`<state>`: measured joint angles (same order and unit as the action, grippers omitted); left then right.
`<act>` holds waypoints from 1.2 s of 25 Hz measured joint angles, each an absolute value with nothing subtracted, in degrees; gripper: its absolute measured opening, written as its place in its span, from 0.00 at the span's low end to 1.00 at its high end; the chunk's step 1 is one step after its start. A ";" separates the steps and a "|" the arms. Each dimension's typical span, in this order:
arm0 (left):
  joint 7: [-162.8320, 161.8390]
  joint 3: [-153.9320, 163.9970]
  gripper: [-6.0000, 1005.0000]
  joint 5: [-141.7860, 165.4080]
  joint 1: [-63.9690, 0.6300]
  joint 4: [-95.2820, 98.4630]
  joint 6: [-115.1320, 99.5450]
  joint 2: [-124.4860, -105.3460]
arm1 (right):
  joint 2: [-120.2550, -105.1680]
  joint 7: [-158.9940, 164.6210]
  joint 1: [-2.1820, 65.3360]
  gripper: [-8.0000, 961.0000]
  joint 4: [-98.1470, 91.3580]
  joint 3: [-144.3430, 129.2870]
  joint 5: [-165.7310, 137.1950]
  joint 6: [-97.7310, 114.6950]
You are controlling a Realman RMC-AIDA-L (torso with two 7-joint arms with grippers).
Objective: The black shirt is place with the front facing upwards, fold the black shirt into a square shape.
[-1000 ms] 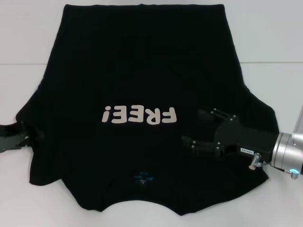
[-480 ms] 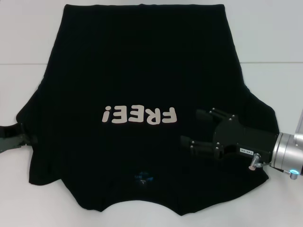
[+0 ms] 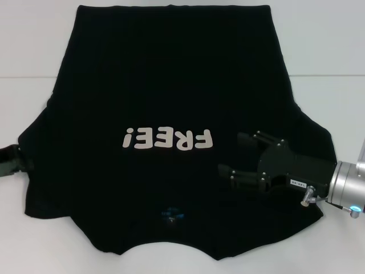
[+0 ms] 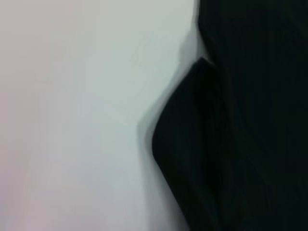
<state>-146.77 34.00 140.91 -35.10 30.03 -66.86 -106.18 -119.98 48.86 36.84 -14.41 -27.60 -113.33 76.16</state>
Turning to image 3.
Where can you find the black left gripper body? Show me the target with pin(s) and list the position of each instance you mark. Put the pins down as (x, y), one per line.
(8, 161)

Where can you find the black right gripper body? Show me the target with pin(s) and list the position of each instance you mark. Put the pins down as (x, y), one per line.
(293, 168)

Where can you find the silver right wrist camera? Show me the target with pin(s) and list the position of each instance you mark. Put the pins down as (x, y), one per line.
(361, 151)

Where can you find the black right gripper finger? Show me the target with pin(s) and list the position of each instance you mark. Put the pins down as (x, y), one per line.
(242, 177)
(256, 138)

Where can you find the black shirt with FREE print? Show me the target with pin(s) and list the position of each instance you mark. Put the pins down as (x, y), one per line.
(171, 94)

